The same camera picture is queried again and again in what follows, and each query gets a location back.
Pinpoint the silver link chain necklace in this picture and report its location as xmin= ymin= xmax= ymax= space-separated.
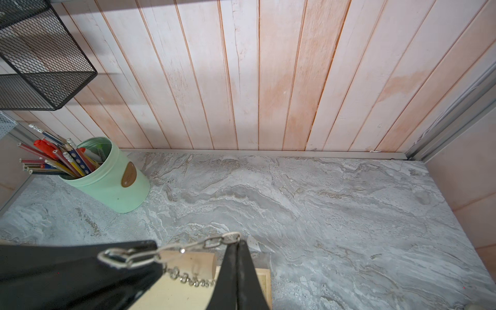
xmin=96 ymin=231 xmax=242 ymax=288

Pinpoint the green pencil cup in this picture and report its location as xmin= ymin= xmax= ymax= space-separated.
xmin=59 ymin=137 xmax=151 ymax=214

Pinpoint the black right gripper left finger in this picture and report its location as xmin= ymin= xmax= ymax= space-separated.
xmin=207 ymin=243 xmax=238 ymax=310

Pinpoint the black mesh wall basket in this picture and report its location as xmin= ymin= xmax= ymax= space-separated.
xmin=1 ymin=1 xmax=98 ymax=111

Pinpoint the white wire wall shelf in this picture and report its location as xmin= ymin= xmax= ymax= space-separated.
xmin=0 ymin=111 xmax=18 ymax=139

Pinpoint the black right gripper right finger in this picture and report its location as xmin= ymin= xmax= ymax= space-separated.
xmin=237 ymin=240 xmax=269 ymax=310

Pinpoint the red marker in cup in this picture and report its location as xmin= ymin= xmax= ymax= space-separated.
xmin=34 ymin=139 xmax=64 ymax=160

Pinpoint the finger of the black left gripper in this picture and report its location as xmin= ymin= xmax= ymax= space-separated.
xmin=1 ymin=240 xmax=163 ymax=309

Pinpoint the wooden jewelry stand tray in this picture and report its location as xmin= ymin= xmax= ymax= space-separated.
xmin=127 ymin=250 xmax=273 ymax=310

